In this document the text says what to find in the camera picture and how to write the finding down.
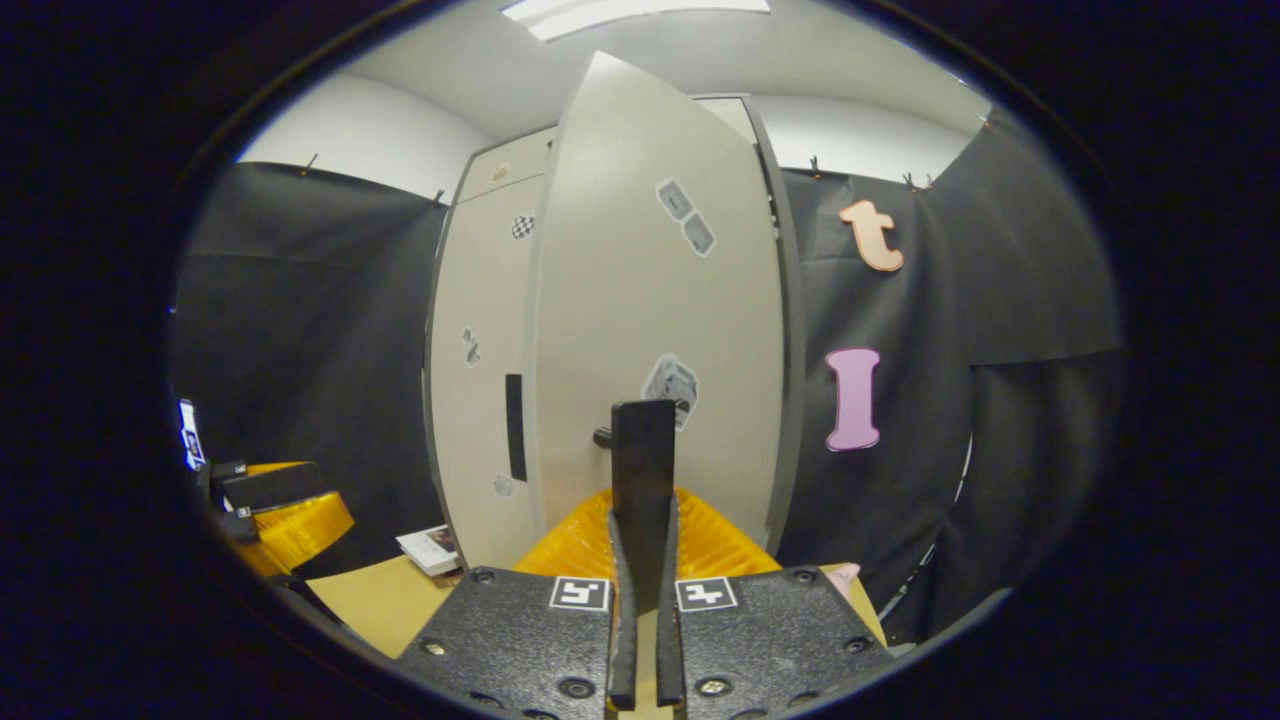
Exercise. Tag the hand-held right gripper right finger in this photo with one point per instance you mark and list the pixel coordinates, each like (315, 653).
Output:
(670, 650)

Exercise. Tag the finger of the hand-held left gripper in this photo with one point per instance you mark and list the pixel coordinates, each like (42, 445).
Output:
(290, 520)

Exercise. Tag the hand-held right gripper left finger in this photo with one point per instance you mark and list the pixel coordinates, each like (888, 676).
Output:
(622, 650)

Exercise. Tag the grey cabinet door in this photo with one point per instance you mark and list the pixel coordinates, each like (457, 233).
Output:
(620, 300)
(480, 420)

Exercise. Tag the grey double-door shoe cabinet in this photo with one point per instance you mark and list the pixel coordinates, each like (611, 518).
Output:
(792, 400)

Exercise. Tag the grey cabinet drawer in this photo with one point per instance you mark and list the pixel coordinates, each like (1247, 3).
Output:
(510, 165)

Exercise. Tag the white booklet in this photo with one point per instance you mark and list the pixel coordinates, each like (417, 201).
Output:
(432, 550)

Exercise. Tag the black backdrop cloth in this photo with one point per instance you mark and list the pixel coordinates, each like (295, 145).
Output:
(300, 320)

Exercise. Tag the small pink green toy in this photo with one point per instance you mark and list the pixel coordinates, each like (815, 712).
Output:
(842, 580)

